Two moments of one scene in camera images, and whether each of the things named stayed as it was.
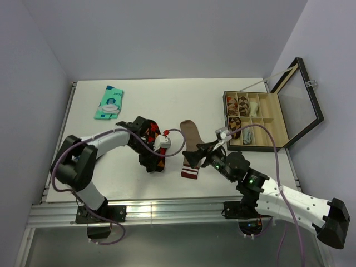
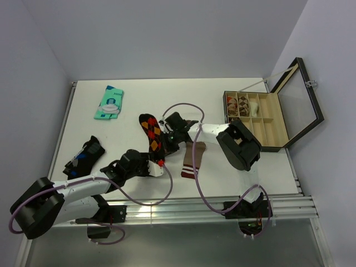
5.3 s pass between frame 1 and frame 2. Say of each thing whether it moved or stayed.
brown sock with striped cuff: stayed
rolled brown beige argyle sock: stayed
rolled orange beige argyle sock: stayed
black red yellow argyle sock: moved
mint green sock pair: stayed
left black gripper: moved
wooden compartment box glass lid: stayed
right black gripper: moved
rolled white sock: stayed
